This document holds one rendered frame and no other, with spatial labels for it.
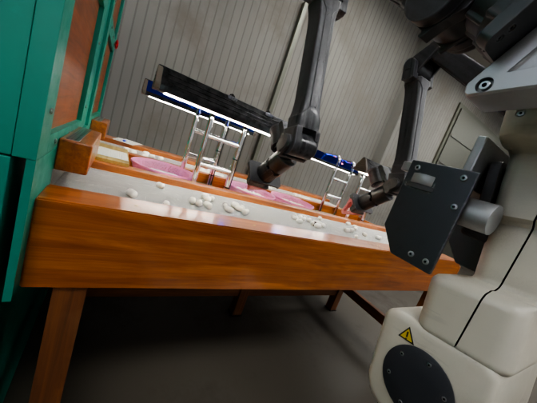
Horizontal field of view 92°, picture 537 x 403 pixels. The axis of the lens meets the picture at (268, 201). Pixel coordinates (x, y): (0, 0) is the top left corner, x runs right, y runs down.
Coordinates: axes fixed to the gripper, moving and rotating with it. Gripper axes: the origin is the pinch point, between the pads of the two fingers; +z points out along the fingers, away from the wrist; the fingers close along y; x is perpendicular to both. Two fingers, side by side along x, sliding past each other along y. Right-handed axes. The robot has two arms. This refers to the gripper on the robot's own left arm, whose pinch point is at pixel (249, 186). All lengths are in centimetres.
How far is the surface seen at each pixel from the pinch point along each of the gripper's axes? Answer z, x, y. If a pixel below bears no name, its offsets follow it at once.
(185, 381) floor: 62, 60, -5
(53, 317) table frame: 13, 35, 41
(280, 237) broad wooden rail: -3.5, 16.1, -8.1
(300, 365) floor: 60, 62, -64
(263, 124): -0.5, -26.4, -6.0
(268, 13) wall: 58, -220, -58
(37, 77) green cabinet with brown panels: -20, 3, 48
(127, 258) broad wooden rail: 2.6, 23.9, 29.9
